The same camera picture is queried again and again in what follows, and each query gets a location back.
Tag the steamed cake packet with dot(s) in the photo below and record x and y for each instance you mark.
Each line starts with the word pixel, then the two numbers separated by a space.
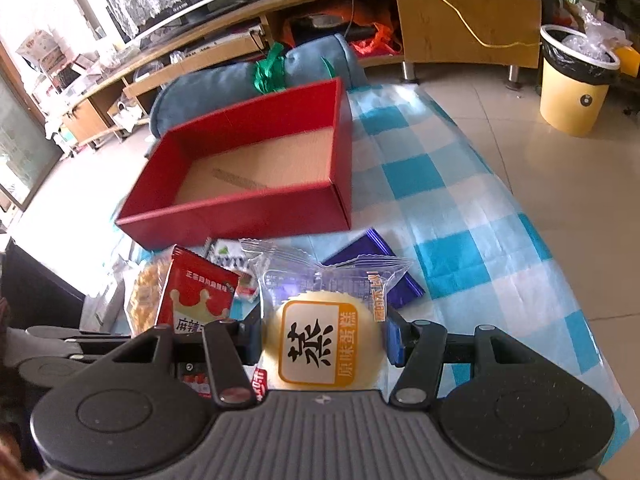
pixel 325 340

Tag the white packet with green mark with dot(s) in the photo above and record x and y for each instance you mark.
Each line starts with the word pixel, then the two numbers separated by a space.
pixel 225 255

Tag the rolled blue blanket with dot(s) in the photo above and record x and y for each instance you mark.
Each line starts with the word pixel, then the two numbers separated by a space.
pixel 210 90

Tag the red cardboard box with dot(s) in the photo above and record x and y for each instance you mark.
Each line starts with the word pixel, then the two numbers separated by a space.
pixel 250 215

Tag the yellow trash bin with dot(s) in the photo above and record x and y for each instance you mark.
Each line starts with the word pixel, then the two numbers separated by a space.
pixel 570 100

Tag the red spicy strip packet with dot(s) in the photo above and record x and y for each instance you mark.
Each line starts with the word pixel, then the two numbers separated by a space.
pixel 200 285

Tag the wooden tv stand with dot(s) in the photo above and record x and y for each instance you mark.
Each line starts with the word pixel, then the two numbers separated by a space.
pixel 450 20

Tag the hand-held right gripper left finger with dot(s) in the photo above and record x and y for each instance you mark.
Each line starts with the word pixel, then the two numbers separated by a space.
pixel 225 355

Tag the black box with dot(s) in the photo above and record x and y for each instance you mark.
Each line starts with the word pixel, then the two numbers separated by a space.
pixel 40 285

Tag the orange plastic bag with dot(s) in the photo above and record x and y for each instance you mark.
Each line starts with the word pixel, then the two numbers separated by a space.
pixel 385 35

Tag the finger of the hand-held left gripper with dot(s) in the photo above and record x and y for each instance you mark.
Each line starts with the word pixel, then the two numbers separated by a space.
pixel 50 333

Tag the crumpled clear plastic wrap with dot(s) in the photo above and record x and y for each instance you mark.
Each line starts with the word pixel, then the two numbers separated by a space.
pixel 595 25

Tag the white and blue plastic bag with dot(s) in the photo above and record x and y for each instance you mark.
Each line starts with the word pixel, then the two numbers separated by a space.
pixel 450 185

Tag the purple foil packet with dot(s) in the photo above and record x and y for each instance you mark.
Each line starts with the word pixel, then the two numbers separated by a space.
pixel 400 290

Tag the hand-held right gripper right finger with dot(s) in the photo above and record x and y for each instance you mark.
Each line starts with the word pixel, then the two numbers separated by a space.
pixel 398 335

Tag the yellow cracker packet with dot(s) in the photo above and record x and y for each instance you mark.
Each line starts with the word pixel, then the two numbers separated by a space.
pixel 145 290

